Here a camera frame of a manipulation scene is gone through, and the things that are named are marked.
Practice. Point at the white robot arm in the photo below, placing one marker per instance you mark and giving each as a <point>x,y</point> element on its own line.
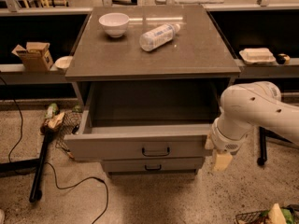
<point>244,106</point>

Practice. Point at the open cardboard box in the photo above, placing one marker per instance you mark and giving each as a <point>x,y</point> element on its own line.
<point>35,56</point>

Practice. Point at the grey drawer cabinet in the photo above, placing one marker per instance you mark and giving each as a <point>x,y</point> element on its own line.
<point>196,52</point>

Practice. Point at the small dark round object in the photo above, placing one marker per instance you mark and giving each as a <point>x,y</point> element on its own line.
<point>283,58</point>

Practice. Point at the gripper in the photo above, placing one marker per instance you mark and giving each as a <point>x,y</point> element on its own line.
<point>224,143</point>

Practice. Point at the small white bowl on shelf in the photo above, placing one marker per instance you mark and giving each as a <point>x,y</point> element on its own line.
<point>64,62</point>

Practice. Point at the grey top drawer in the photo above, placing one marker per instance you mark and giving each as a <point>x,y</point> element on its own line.
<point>147,119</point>

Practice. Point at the black left table leg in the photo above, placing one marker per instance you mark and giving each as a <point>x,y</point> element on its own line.
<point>36,193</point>

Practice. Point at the white bowl on cabinet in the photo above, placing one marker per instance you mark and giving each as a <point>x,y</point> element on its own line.
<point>114,24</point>

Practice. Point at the grey lower drawer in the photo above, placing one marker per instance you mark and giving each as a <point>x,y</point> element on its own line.
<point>153,165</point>

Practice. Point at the black table leg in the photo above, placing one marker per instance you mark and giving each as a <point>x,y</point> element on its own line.
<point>36,193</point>
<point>263,135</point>

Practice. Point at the wire basket bottom right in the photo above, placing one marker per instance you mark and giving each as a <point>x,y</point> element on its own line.
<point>290,213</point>

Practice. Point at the white takeout container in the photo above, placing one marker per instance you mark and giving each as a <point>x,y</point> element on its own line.
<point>259,55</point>

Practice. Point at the yellow bag in basket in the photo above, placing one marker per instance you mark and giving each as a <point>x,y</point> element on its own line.
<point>276,216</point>

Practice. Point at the clear plastic bottle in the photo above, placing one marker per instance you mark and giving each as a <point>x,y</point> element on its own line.
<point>157,37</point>

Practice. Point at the grey drawer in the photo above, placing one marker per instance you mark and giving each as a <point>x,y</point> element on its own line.
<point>153,165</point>
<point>147,119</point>

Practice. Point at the brown snack bag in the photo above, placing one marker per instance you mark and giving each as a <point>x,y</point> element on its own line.
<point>52,124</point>

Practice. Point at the black right table leg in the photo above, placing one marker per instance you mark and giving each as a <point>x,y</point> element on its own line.
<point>263,135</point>

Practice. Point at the wire mesh basket left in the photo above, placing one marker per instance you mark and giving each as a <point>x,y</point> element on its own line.
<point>70,125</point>

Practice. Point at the green bottle on floor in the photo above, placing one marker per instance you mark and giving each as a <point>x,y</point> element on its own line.
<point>52,110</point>

